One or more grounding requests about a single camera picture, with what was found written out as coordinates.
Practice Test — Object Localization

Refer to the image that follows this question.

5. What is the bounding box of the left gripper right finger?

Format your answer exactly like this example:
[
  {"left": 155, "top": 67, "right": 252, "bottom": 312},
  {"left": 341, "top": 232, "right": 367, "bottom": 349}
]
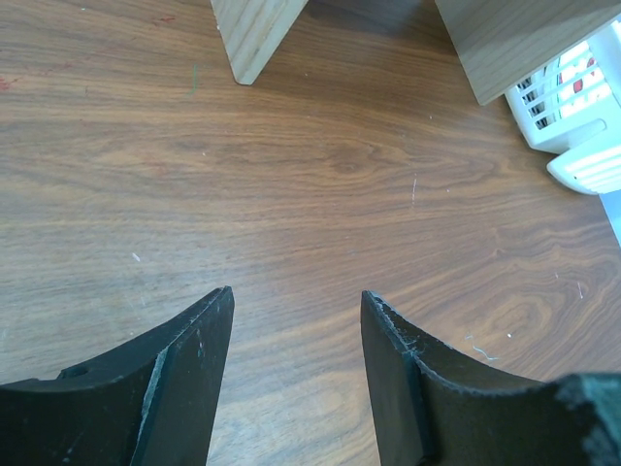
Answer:
[{"left": 360, "top": 290, "right": 620, "bottom": 465}]

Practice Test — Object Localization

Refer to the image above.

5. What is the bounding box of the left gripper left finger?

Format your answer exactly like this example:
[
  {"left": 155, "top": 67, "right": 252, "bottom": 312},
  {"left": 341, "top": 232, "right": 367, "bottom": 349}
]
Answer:
[{"left": 1, "top": 286, "right": 235, "bottom": 465}]

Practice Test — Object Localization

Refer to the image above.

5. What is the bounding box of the wooden two-tier shelf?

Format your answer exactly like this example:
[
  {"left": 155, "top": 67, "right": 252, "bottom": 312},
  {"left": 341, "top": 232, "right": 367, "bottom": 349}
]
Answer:
[{"left": 212, "top": 1, "right": 620, "bottom": 106}]

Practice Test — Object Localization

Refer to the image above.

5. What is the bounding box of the white plastic laundry basket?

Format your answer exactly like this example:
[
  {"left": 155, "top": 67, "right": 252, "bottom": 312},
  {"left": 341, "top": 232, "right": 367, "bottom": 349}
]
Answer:
[{"left": 505, "top": 19, "right": 620, "bottom": 195}]

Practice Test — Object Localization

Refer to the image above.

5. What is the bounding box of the white watermelon pattern plate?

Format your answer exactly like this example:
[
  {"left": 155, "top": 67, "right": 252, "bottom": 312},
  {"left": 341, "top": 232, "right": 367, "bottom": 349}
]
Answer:
[{"left": 558, "top": 55, "right": 602, "bottom": 118}]

